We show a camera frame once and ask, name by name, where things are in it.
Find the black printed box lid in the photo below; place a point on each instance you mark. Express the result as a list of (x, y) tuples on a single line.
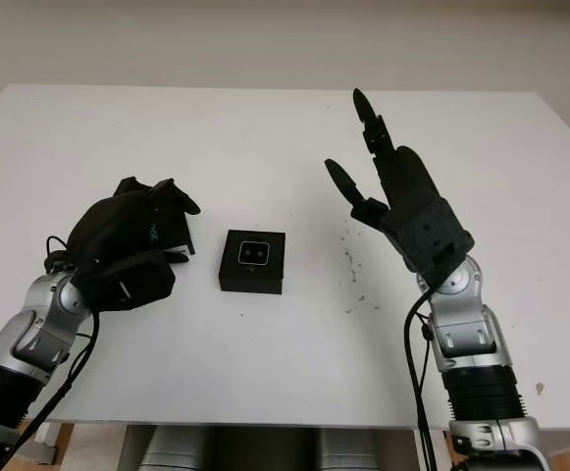
[(171, 230)]

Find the white table leg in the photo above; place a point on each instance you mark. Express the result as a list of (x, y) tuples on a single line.
[(131, 449), (429, 449)]

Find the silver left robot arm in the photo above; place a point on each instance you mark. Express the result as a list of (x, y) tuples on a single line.
[(24, 333)]

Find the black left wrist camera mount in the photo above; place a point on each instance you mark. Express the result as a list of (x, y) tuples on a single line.
[(127, 284)]

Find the grey robot right thigh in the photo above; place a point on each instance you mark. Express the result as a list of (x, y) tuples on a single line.
[(348, 451)]

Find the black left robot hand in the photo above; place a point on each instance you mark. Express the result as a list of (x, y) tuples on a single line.
[(108, 230)]

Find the grey robot left thigh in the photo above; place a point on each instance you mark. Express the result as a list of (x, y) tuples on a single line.
[(176, 451)]

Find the small silver depth camera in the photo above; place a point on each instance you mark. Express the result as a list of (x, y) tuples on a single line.
[(254, 252)]

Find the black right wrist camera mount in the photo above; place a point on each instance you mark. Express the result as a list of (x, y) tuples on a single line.
[(431, 240)]

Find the grey robot thigh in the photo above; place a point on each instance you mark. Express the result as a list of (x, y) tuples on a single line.
[(348, 451), (176, 451)]

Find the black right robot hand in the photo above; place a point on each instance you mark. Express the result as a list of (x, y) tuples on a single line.
[(404, 181)]

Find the black box base foam insert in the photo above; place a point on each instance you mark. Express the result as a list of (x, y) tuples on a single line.
[(250, 282)]

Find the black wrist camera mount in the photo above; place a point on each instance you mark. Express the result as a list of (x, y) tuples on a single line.
[(431, 240), (127, 284)]

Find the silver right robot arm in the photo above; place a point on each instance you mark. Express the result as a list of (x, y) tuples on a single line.
[(471, 343)]

